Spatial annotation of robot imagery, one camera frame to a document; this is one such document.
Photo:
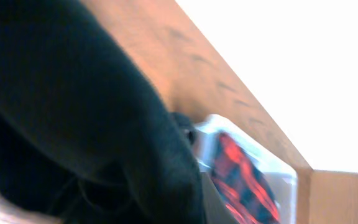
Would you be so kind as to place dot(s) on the black garment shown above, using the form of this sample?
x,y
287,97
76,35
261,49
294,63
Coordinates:
x,y
68,88

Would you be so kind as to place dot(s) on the red navy plaid shirt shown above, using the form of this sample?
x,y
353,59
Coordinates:
x,y
243,188

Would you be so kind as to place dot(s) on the clear plastic storage bin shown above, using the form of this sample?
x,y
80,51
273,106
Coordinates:
x,y
281,178

